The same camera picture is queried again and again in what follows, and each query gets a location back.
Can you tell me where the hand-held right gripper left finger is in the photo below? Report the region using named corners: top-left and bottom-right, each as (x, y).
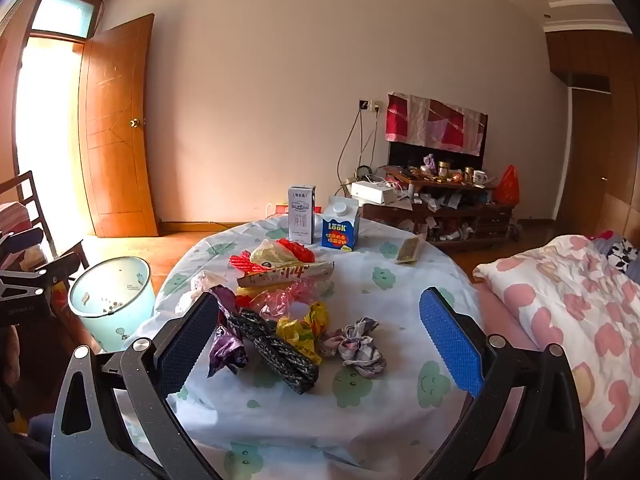
top-left (50, 290), bottom-right (223, 480)

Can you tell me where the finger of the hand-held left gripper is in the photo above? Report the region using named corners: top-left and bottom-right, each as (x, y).
top-left (29, 251), bottom-right (83, 292)
top-left (0, 226), bottom-right (46, 257)

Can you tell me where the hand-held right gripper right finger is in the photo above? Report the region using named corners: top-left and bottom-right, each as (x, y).
top-left (419, 287), bottom-right (587, 480)

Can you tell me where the purple foil wrapper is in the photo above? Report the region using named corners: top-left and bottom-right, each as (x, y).
top-left (206, 284), bottom-right (249, 377)

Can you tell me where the light blue trash bin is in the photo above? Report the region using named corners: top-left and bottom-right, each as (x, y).
top-left (67, 256), bottom-right (154, 352)

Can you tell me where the white plastic bag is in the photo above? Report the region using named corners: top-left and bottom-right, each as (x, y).
top-left (189, 270), bottom-right (228, 297)

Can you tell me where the grey pink wrapper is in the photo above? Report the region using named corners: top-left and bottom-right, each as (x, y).
top-left (320, 317), bottom-right (388, 379)

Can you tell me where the pink plastic bag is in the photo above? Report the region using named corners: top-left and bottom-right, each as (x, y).
top-left (247, 280), bottom-right (321, 320)

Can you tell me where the yellow snack wrapper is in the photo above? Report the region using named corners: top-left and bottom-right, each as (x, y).
top-left (275, 301), bottom-right (332, 367)

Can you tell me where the clear printed plastic bag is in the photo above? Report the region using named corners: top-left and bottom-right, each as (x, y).
top-left (249, 239), bottom-right (303, 267)

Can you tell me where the dark wooden chair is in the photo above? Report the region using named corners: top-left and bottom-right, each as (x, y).
top-left (0, 170), bottom-right (92, 311)

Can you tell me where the pink bed sheet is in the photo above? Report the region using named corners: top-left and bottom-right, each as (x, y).
top-left (475, 282), bottom-right (606, 468)

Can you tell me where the white green cloud tablecloth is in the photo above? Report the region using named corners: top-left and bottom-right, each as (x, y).
top-left (122, 217), bottom-right (488, 480)

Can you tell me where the red ribbed wrapper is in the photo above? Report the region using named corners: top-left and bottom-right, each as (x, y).
top-left (229, 252), bottom-right (263, 275)

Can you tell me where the pink floral blanket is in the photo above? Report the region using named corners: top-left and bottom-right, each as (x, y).
top-left (472, 233), bottom-right (640, 452)

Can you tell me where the wooden door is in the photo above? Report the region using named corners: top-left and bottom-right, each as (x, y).
top-left (79, 13), bottom-right (162, 239)

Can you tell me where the dark wooden television cabinet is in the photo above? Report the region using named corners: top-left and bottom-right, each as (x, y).
top-left (361, 166), bottom-right (516, 252)

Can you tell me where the long orange white wrapper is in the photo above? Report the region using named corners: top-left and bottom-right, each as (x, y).
top-left (236, 261), bottom-right (335, 289)

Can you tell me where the blue white drink carton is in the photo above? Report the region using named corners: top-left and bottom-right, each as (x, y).
top-left (321, 195), bottom-right (362, 251)

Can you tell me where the orange red plastic bag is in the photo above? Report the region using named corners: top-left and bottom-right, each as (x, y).
top-left (493, 164), bottom-right (521, 206)

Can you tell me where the flat white box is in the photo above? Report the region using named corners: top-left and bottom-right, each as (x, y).
top-left (350, 181), bottom-right (397, 206)

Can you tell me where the tall white milk carton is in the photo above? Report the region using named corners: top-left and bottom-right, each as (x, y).
top-left (287, 184), bottom-right (317, 245)

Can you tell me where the black white pillow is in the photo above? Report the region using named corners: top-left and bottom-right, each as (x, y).
top-left (606, 239), bottom-right (640, 281)

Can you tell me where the black television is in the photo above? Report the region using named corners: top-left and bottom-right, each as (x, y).
top-left (387, 137), bottom-right (486, 172)

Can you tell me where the red pink television cloth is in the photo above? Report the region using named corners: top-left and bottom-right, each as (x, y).
top-left (384, 92), bottom-right (489, 157)

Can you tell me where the transom window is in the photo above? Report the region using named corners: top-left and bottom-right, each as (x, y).
top-left (31, 0), bottom-right (103, 40)

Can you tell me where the wooden wardrobe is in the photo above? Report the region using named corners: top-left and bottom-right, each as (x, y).
top-left (544, 30), bottom-right (640, 241)

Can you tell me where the white power cable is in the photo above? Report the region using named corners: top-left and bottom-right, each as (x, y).
top-left (357, 110), bottom-right (381, 176)

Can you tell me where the dark power cable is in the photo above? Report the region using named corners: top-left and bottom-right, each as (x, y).
top-left (336, 109), bottom-right (363, 196)

